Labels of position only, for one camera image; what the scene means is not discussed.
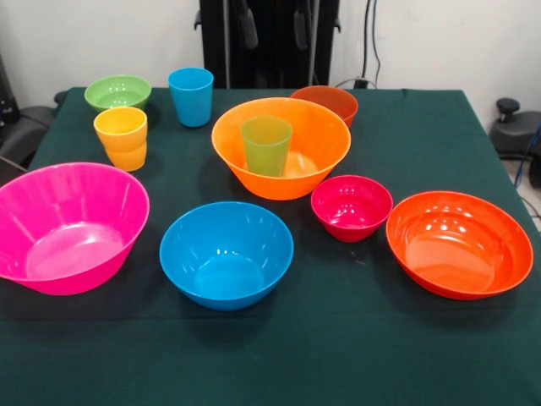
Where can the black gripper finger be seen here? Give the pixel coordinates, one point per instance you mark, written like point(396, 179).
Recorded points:
point(301, 25)
point(249, 25)

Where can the small red-orange bowl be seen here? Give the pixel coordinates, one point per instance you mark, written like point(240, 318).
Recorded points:
point(338, 101)

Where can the large orange bowl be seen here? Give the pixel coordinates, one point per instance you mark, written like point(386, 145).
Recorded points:
point(321, 139)

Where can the green cup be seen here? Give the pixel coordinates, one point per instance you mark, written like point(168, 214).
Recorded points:
point(265, 148)

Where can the blue cup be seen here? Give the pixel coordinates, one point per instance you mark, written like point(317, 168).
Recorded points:
point(190, 97)

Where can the green bowl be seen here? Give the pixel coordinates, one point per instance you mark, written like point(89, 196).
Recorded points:
point(117, 91)

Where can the yellow cup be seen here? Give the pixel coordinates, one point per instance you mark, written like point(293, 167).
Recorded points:
point(120, 131)
point(127, 160)

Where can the small crimson bowl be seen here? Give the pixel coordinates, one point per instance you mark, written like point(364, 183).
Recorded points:
point(351, 207)

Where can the blue bowl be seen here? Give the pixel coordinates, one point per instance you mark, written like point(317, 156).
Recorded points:
point(226, 254)

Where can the large magenta bowl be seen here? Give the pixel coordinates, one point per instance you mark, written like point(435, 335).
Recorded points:
point(63, 211)

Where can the wide red-orange bowl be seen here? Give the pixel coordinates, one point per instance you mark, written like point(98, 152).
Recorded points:
point(458, 247)

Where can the dark green tablecloth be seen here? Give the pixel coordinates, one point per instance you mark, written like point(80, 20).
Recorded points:
point(338, 338)

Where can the grey pedestal foot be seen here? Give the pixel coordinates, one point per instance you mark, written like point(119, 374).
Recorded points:
point(513, 135)
point(21, 135)

